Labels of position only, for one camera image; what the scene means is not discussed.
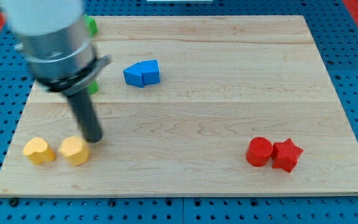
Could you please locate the green block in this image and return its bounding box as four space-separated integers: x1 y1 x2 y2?
84 14 98 37
86 80 99 95

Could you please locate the yellow heart block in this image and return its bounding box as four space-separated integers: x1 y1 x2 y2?
22 137 55 165

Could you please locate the yellow hexagon block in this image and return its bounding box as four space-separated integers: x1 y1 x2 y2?
58 136 90 166

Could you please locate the green block upper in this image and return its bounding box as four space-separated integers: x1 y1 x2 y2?
84 14 98 37

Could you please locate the red cylinder block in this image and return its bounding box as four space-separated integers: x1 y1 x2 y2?
245 137 273 167

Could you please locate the wooden board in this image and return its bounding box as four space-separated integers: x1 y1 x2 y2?
0 16 358 198

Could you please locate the blue cube block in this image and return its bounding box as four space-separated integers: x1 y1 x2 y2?
140 60 160 85

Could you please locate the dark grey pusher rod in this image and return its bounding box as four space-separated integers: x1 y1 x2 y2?
68 89 103 143

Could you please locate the blue triangle block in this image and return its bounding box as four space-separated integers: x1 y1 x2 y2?
123 62 144 88

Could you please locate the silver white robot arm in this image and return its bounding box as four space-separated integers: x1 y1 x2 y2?
0 0 111 142

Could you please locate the red star block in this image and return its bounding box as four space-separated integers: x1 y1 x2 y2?
271 138 303 173

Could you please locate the green block lower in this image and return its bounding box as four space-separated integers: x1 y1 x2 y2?
86 80 99 95

